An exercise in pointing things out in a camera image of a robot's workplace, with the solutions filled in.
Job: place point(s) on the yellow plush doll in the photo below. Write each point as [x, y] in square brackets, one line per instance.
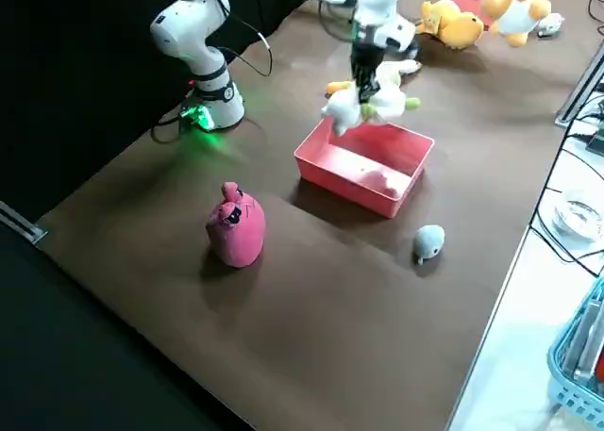
[516, 16]
[460, 25]

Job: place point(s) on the clear glass dish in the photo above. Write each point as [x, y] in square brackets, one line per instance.
[573, 214]

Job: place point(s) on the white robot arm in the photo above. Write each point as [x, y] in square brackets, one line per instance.
[207, 44]

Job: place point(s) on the aluminium profile bar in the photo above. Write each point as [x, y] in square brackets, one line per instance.
[23, 221]

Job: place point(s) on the white duck doll green scarf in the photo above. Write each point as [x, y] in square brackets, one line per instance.
[344, 108]

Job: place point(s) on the aluminium profile post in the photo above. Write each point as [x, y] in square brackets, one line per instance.
[582, 79]

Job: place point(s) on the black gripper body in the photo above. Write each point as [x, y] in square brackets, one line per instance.
[367, 56]

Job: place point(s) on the pink plush doll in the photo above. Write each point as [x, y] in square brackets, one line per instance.
[240, 233]

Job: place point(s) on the small grey-blue plush doll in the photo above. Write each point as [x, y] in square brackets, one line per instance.
[551, 24]
[429, 242]

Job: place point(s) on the white desk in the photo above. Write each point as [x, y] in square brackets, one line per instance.
[509, 355]

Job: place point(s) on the light blue plastic basket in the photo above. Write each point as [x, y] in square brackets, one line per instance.
[561, 369]

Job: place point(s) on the white goose plush doll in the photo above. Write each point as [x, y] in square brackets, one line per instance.
[408, 66]

